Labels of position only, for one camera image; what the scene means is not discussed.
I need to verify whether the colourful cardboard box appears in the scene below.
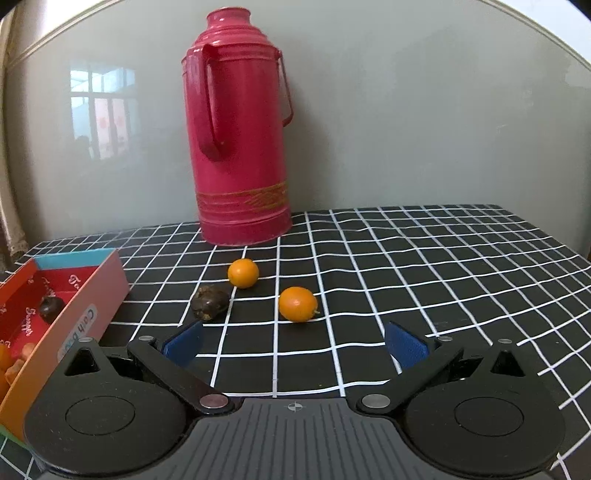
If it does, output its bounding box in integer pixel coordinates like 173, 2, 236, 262
1, 249, 129, 445

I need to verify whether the black white checkered tablecloth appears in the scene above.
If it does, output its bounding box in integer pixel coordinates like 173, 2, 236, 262
29, 204, 590, 479

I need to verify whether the dark chestnut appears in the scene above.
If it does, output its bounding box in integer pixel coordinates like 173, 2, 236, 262
39, 296, 66, 324
190, 285, 230, 322

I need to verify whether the dark chestnut back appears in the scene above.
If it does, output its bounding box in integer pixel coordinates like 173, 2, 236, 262
190, 285, 230, 322

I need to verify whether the small pinkish fruit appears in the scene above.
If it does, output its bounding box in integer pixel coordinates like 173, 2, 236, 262
1, 343, 36, 385

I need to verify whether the red thermos flask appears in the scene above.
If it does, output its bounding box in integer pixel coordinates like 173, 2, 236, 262
181, 7, 294, 246

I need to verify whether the beige curtain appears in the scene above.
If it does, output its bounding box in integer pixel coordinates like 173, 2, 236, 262
0, 9, 28, 269

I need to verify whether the small back kumquat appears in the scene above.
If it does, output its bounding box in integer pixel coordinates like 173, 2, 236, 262
228, 258, 259, 289

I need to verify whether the small kumquat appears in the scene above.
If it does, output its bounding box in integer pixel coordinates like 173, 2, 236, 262
228, 258, 259, 289
279, 286, 318, 323

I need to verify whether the dark chestnut front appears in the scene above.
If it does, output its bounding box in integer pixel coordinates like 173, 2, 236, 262
39, 296, 66, 324

